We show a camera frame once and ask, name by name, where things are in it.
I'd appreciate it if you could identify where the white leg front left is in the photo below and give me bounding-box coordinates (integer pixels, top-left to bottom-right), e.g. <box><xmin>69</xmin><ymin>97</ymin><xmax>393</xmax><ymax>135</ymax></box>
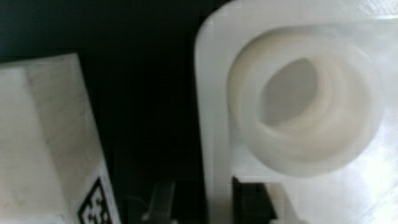
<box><xmin>0</xmin><ymin>54</ymin><xmax>121</xmax><ymax>224</ymax></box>

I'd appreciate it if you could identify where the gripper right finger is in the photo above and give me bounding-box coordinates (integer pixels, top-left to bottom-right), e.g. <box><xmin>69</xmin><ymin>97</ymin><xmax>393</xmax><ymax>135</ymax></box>
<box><xmin>233</xmin><ymin>178</ymin><xmax>277</xmax><ymax>224</ymax></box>

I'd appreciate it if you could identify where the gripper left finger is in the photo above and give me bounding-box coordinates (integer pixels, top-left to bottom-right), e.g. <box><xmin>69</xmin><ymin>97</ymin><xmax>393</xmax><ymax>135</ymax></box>
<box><xmin>146</xmin><ymin>182</ymin><xmax>178</xmax><ymax>224</ymax></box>

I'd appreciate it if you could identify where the white desk top tray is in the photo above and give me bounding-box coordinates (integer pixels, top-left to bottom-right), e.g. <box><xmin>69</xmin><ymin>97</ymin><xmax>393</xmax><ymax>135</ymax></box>
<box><xmin>196</xmin><ymin>0</ymin><xmax>398</xmax><ymax>224</ymax></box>

